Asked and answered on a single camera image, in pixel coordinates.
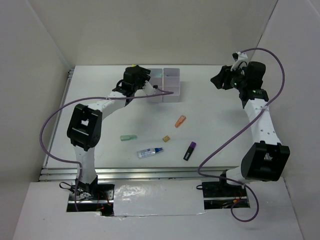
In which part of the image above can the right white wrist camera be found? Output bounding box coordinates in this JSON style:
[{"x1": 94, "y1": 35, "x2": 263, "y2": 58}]
[{"x1": 230, "y1": 51, "x2": 248, "y2": 71}]

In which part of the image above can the blue highlighter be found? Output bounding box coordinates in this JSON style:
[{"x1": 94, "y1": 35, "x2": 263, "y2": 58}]
[{"x1": 155, "y1": 72, "x2": 163, "y2": 78}]

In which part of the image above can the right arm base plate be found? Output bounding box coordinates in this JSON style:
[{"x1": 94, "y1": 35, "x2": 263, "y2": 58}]
[{"x1": 196, "y1": 181, "x2": 250, "y2": 210}]

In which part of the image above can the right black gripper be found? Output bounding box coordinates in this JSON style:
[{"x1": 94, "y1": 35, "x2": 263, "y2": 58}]
[{"x1": 210, "y1": 63, "x2": 249, "y2": 91}]

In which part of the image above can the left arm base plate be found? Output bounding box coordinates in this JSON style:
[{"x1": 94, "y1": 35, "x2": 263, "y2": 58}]
[{"x1": 59, "y1": 182, "x2": 115, "y2": 217}]

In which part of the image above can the clear blue spray bottle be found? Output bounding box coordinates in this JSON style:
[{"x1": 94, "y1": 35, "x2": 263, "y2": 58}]
[{"x1": 137, "y1": 147, "x2": 164, "y2": 159}]

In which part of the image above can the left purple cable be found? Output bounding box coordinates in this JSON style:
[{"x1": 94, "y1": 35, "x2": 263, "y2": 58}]
[{"x1": 39, "y1": 90, "x2": 175, "y2": 212}]

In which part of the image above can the white front cover board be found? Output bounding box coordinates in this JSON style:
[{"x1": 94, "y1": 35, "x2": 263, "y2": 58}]
[{"x1": 113, "y1": 180, "x2": 206, "y2": 217}]

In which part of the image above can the left white compartment container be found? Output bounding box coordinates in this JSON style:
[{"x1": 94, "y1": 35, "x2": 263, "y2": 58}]
[{"x1": 146, "y1": 68, "x2": 163, "y2": 103}]

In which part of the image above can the green translucent highlighter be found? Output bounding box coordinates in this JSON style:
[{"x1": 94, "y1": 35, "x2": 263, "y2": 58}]
[{"x1": 120, "y1": 134, "x2": 138, "y2": 141}]

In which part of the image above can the white compartment container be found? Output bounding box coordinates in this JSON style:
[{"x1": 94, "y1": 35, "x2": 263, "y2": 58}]
[
  {"x1": 146, "y1": 68, "x2": 163, "y2": 103},
  {"x1": 163, "y1": 68, "x2": 181, "y2": 103}
]

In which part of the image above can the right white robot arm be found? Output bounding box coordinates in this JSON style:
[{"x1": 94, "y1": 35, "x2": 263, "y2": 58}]
[{"x1": 210, "y1": 61, "x2": 290, "y2": 196}]

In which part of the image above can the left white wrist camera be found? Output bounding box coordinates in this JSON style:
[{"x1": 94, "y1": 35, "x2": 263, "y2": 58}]
[{"x1": 142, "y1": 80, "x2": 158, "y2": 97}]

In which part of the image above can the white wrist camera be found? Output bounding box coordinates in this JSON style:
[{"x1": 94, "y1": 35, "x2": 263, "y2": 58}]
[
  {"x1": 230, "y1": 51, "x2": 248, "y2": 71},
  {"x1": 142, "y1": 80, "x2": 158, "y2": 97}
]

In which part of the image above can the small tan eraser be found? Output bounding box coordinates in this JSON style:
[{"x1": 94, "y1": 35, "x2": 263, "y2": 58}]
[{"x1": 162, "y1": 135, "x2": 170, "y2": 142}]

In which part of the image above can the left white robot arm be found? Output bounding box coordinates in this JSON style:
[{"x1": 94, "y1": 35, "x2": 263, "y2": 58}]
[{"x1": 67, "y1": 65, "x2": 156, "y2": 200}]

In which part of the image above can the purple black highlighter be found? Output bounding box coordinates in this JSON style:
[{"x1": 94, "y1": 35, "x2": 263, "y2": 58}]
[{"x1": 183, "y1": 141, "x2": 197, "y2": 161}]

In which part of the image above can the right white compartment container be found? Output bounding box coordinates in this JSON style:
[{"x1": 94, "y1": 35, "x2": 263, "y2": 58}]
[{"x1": 163, "y1": 68, "x2": 181, "y2": 103}]

